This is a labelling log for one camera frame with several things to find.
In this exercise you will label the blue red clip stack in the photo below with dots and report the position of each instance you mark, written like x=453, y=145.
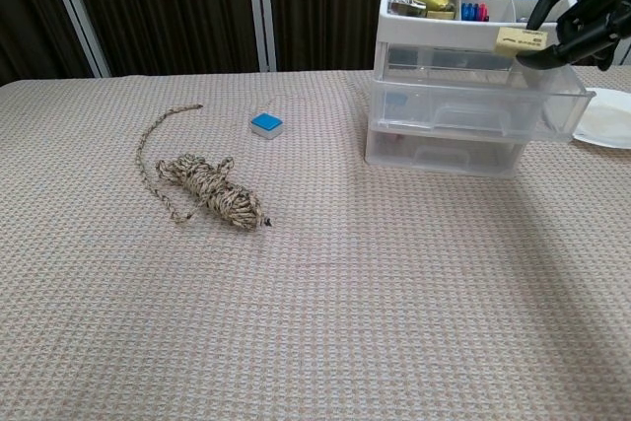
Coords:
x=474, y=12

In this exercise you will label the white paper plate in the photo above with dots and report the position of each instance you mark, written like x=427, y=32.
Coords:
x=606, y=118

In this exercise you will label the yellow eraser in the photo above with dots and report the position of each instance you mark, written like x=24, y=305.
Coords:
x=517, y=41

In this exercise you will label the beige woven tablecloth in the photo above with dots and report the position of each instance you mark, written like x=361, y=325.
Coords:
x=296, y=317

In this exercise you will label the grey metal partition post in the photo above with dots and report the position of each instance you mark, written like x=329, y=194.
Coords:
x=76, y=12
x=260, y=9

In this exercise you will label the clear plastic drawer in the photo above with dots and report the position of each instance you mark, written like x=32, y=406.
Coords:
x=394, y=155
x=409, y=110

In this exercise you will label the white drawer organizer with items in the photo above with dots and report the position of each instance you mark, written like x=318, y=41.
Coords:
x=443, y=34

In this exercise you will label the black pleated curtain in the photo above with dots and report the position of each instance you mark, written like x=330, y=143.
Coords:
x=172, y=7

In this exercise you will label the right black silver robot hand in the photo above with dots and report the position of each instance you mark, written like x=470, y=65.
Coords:
x=591, y=12

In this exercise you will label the small blue square object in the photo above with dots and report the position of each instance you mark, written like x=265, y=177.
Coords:
x=266, y=125

